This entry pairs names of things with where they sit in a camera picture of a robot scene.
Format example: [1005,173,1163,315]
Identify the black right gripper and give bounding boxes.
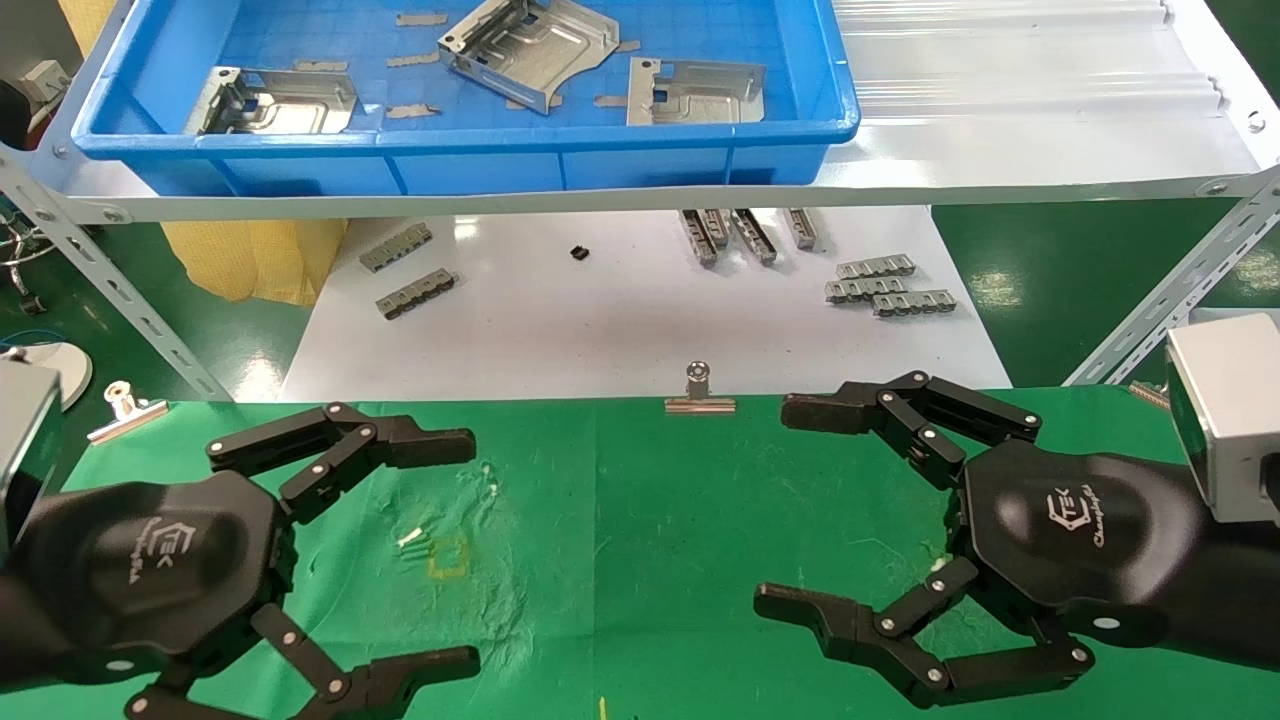
[754,371,1221,709]

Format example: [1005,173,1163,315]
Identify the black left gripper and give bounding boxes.
[15,402,483,720]

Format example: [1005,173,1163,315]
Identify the stamped sheet metal plate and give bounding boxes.
[183,67,359,136]
[627,57,767,127]
[437,0,621,116]

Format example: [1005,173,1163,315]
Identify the white flat board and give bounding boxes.
[278,205,1013,403]

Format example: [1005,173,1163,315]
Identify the perforated angle iron leg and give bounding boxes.
[1062,170,1280,388]
[0,148,236,403]

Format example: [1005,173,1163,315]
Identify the white round base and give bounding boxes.
[0,341,94,411]

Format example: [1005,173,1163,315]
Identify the blue plastic bin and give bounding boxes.
[72,0,861,198]

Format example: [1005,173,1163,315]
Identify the chrome chair base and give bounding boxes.
[0,198,51,313]

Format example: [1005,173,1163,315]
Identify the white electrical box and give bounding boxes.
[20,60,73,106]

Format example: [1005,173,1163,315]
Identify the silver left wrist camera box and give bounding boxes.
[0,358,63,546]

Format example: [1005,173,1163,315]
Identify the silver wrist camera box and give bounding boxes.
[0,358,63,546]
[1165,312,1280,525]

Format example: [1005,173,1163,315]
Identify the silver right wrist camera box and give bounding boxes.
[1165,312,1280,525]

